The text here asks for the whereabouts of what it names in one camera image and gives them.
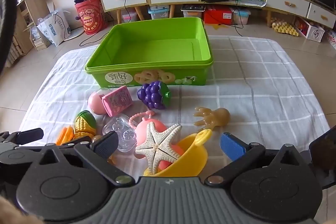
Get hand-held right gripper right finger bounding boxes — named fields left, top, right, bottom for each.
left=205, top=132, right=313, bottom=186

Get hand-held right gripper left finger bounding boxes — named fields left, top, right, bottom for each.
left=39, top=131, right=135, bottom=186

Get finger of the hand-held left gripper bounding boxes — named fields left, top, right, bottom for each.
left=0, top=128, right=44, bottom=155

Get clear plastic shell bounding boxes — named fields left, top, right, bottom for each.
left=102, top=113, right=137, bottom=153

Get yellow toy corn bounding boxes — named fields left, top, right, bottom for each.
left=74, top=110, right=97, bottom=139

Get tan toy octopus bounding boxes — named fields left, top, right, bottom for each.
left=194, top=106, right=231, bottom=132

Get orange toy fruit slice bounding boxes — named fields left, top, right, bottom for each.
left=56, top=126, right=75, bottom=146

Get yellow toy pot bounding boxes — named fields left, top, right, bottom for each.
left=143, top=129, right=213, bottom=177

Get pink capsule ball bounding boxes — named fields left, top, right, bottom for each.
left=88, top=89, right=109, bottom=115

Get pink handheld fan toy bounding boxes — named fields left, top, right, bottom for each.
left=102, top=86, right=133, bottom=117

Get pink toy pig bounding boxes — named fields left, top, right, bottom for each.
left=128, top=111, right=185, bottom=170

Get white starfish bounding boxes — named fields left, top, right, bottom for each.
left=135, top=124, right=183, bottom=174

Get purple toy grapes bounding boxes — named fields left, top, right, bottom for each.
left=137, top=80, right=172, bottom=110

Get green plastic box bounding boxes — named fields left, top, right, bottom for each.
left=84, top=17, right=214, bottom=88

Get grey checked tablecloth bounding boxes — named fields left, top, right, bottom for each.
left=20, top=35, right=332, bottom=180

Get tan fuzzy sleeve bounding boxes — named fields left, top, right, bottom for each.
left=0, top=195, right=41, bottom=224

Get dark flat screen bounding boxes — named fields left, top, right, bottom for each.
left=308, top=126, right=336, bottom=189

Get white shopping bag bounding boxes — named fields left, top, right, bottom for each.
left=37, top=10, right=71, bottom=47

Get white round floor stand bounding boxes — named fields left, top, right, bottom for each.
left=64, top=27, right=84, bottom=41

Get red printed bag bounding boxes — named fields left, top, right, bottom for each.
left=75, top=0, right=104, bottom=35

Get clear storage box pink contents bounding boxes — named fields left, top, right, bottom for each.
left=119, top=7, right=138, bottom=24

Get yellow foam egg tray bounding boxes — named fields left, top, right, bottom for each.
left=272, top=18, right=300, bottom=37

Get red flat box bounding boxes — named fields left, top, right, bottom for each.
left=203, top=7, right=234, bottom=25

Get wooden bookshelf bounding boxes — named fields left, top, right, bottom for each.
left=12, top=0, right=55, bottom=56

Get dark blurred cloth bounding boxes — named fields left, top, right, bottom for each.
left=0, top=0, right=18, bottom=77

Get white and red carton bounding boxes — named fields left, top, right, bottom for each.
left=294, top=17, right=326, bottom=43

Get clear storage box dark lid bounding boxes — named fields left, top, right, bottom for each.
left=181, top=4, right=205, bottom=18

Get clear storage box blue lid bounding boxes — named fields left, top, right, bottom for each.
left=148, top=6, right=170, bottom=20

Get white printed carton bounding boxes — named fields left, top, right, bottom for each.
left=325, top=30, right=336, bottom=50

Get white drawer with small handle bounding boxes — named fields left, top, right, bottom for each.
left=307, top=3, right=336, bottom=28
left=266, top=0, right=310, bottom=17

